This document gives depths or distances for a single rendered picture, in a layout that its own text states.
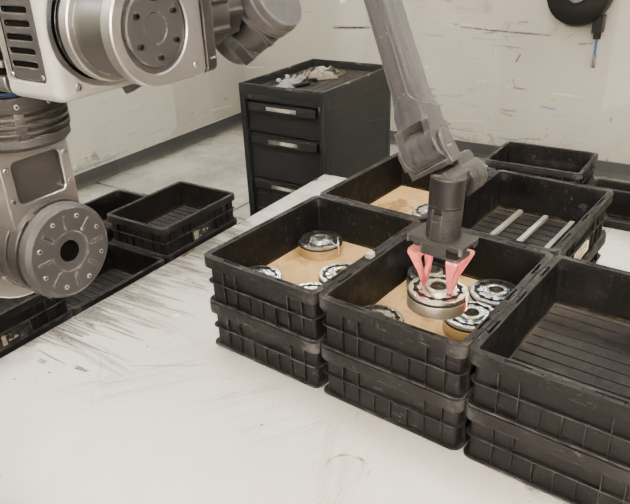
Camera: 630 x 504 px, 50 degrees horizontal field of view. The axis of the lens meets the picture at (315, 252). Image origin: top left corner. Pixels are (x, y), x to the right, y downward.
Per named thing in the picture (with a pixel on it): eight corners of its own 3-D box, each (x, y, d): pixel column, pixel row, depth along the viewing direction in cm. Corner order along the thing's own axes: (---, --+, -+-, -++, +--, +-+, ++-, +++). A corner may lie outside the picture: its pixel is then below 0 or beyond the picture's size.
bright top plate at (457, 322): (480, 337, 121) (480, 335, 121) (433, 318, 128) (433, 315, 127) (508, 315, 128) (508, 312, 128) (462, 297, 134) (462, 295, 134)
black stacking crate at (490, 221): (548, 304, 139) (555, 255, 134) (422, 267, 156) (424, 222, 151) (607, 235, 167) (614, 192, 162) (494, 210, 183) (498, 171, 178)
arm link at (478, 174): (394, 152, 109) (436, 129, 103) (426, 136, 117) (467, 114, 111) (427, 218, 109) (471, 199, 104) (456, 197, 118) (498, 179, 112)
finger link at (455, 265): (434, 276, 119) (439, 228, 115) (471, 289, 115) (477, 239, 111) (414, 291, 114) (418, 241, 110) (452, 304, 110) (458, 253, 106)
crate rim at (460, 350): (464, 361, 107) (465, 349, 106) (315, 307, 123) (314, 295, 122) (555, 264, 135) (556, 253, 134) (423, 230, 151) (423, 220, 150)
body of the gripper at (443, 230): (424, 231, 117) (428, 191, 114) (478, 247, 111) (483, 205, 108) (405, 243, 112) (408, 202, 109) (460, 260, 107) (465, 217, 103)
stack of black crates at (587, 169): (584, 247, 308) (599, 152, 287) (566, 274, 285) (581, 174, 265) (499, 229, 328) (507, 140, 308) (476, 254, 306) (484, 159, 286)
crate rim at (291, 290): (315, 306, 123) (314, 295, 122) (201, 265, 140) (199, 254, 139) (422, 230, 151) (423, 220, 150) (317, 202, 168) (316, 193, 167)
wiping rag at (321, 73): (326, 83, 305) (325, 76, 304) (286, 79, 316) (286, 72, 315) (357, 71, 326) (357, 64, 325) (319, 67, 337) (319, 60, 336)
